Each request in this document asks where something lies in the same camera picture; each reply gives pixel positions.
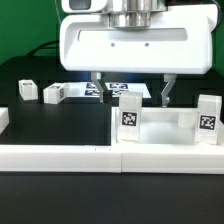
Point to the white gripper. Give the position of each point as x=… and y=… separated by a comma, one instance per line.
x=172, y=45

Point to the white square table top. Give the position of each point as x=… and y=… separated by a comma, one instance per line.
x=165, y=126

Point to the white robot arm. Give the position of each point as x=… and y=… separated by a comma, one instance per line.
x=137, y=14

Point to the white fiducial marker base sheet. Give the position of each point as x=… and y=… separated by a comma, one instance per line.
x=88, y=89

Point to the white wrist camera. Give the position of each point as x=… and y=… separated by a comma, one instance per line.
x=83, y=6

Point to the white front fence rail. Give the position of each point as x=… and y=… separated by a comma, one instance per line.
x=199, y=159

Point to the white fence rail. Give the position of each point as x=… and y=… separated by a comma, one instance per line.
x=199, y=159
x=4, y=118

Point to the white left fence rail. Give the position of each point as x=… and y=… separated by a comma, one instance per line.
x=4, y=118

